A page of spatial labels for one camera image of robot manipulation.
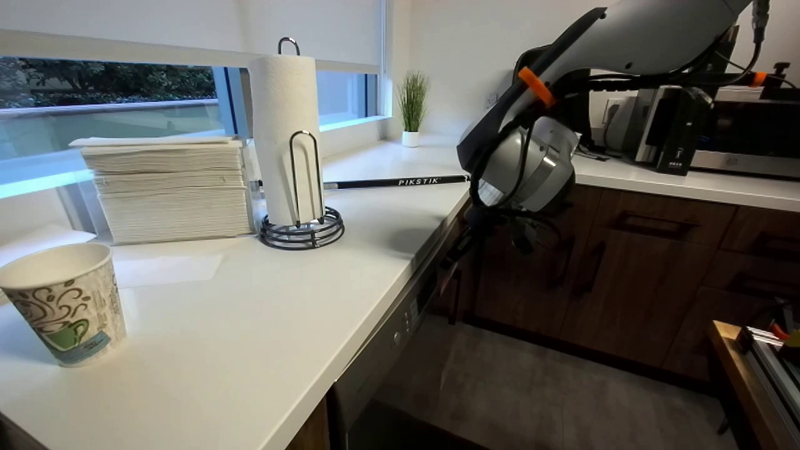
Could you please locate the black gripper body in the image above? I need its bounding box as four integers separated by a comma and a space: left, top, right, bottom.
480, 201, 560, 255

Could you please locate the stainless steel dishwasher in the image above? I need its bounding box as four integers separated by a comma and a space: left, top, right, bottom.
329, 213, 464, 450

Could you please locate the long black stick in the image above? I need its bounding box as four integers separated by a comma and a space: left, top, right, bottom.
323, 173, 469, 193

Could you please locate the brown wooden cabinet unit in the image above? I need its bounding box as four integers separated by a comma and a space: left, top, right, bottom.
453, 183, 800, 388

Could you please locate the small green potted plant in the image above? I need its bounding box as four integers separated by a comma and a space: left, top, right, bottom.
396, 69, 429, 145

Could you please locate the paper towel roll on holder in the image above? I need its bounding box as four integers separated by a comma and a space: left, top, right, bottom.
258, 35, 348, 253

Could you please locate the white paper towel roll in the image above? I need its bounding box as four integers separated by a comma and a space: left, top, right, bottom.
246, 53, 324, 228

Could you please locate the black countertop appliance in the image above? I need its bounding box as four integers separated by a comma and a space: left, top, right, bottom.
585, 58, 800, 183

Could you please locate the wooden side table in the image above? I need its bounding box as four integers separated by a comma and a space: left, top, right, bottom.
705, 318, 800, 450

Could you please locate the grey tray with tools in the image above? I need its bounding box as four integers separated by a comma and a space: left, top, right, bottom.
736, 300, 800, 423

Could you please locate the white napkin stack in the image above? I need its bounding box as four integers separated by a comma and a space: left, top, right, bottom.
68, 134, 255, 246

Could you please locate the white roller window blind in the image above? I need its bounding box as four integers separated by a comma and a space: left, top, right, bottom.
0, 0, 393, 74

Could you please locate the patterned paper cup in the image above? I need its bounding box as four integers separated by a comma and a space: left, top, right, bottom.
0, 239, 130, 370

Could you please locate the black vertical door handle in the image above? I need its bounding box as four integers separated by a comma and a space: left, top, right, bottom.
574, 239, 608, 300
545, 236, 574, 291

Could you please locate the black horizontal drawer handle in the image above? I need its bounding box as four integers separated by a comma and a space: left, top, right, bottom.
749, 231, 800, 260
611, 213, 695, 243

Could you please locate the black metal frame stand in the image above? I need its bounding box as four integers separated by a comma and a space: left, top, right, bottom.
634, 21, 744, 174

